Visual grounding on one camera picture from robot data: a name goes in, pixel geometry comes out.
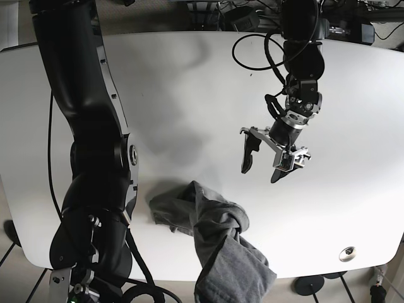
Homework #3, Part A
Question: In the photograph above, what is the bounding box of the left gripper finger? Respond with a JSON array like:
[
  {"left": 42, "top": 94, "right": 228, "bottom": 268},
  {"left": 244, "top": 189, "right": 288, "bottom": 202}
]
[
  {"left": 271, "top": 169, "right": 292, "bottom": 183},
  {"left": 241, "top": 131, "right": 261, "bottom": 174}
]

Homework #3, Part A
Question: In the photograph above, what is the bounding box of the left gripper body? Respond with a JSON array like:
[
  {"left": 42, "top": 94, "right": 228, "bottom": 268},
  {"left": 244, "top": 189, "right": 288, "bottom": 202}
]
[{"left": 240, "top": 127, "right": 311, "bottom": 172}]

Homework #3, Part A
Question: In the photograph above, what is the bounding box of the plain dark grey T-shirt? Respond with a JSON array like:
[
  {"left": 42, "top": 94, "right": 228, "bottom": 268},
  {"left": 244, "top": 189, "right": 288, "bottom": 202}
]
[{"left": 149, "top": 181, "right": 276, "bottom": 302}]

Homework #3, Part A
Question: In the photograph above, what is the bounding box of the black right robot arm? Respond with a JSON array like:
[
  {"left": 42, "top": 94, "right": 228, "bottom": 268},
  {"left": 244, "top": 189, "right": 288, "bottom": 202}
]
[{"left": 30, "top": 1, "right": 138, "bottom": 302}]

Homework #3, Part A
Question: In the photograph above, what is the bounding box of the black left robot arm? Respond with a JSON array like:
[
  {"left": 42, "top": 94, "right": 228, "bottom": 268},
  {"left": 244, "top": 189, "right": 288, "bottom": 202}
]
[{"left": 240, "top": 1, "right": 325, "bottom": 183}]

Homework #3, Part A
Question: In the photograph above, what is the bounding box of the right silver table grommet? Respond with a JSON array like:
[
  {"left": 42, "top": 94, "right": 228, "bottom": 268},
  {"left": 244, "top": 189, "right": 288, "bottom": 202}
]
[{"left": 338, "top": 246, "right": 357, "bottom": 263}]

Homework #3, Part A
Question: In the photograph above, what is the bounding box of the black round stand base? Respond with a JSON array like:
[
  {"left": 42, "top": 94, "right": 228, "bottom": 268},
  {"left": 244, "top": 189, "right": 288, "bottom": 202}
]
[{"left": 294, "top": 275, "right": 324, "bottom": 296}]

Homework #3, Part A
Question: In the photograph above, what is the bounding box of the grey multi-socket box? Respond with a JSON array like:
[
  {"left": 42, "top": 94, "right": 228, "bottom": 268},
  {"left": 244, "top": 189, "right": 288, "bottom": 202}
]
[{"left": 220, "top": 6, "right": 260, "bottom": 32}]

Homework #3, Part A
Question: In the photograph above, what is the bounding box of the left black table leg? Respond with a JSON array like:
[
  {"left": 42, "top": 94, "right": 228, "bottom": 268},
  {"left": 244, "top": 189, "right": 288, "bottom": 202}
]
[{"left": 25, "top": 268, "right": 48, "bottom": 303}]

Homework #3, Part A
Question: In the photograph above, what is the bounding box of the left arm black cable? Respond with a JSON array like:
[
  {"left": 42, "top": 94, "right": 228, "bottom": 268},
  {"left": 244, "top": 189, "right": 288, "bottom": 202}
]
[{"left": 232, "top": 31, "right": 288, "bottom": 92}]

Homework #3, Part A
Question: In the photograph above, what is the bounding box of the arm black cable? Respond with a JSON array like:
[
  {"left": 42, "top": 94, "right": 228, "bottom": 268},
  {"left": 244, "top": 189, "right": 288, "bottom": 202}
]
[
  {"left": 232, "top": 31, "right": 288, "bottom": 92},
  {"left": 119, "top": 227, "right": 184, "bottom": 303}
]

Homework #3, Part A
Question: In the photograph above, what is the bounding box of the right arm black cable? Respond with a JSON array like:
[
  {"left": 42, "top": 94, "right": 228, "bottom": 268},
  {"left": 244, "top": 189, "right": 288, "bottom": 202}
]
[{"left": 119, "top": 227, "right": 184, "bottom": 303}]

